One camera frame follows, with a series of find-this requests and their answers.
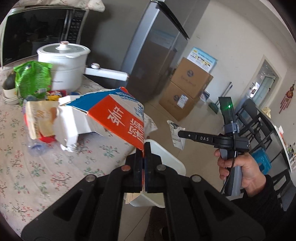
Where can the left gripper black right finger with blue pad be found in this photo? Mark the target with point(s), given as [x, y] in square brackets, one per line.
[197, 211]

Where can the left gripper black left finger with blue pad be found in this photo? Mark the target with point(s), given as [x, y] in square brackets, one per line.
[91, 210]

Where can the orange blue white carton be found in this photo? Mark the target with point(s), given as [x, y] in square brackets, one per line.
[111, 113]

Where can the blue plastic stool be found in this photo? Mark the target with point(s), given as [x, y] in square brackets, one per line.
[263, 161]

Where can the crumpled paper on floor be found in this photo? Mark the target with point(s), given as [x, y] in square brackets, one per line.
[178, 142]

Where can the lower cardboard box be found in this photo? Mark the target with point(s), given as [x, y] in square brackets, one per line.
[177, 102]

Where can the cardboard box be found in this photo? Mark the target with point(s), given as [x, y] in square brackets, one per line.
[177, 102]
[191, 78]

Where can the red hanging ornament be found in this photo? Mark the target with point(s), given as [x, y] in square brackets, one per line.
[287, 98]

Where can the floral tablecloth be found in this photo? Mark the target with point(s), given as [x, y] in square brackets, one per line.
[34, 175]

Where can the upper cardboard box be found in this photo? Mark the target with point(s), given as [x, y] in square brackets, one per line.
[191, 78]

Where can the clear plastic bottle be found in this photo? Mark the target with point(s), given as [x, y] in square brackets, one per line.
[39, 147]

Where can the blue white poster box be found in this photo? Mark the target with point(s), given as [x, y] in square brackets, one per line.
[202, 59]

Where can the beige snack wrapper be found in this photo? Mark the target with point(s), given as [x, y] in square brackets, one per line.
[40, 116]

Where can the grey refrigerator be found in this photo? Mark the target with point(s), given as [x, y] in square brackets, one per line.
[159, 41]

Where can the yellow wrapper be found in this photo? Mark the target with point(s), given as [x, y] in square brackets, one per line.
[55, 95]

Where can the stacked white plates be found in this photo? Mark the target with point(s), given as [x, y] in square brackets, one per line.
[11, 101]

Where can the cream ceramic bowl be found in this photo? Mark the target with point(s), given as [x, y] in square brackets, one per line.
[10, 93]

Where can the green snack bag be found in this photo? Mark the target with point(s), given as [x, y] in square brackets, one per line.
[33, 78]

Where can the white electric cooking pot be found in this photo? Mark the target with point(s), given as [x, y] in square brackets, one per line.
[69, 66]

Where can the dark green pumpkin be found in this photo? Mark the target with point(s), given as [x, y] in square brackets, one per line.
[9, 83]

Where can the black microwave oven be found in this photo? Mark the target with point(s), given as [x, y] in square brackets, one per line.
[28, 28]

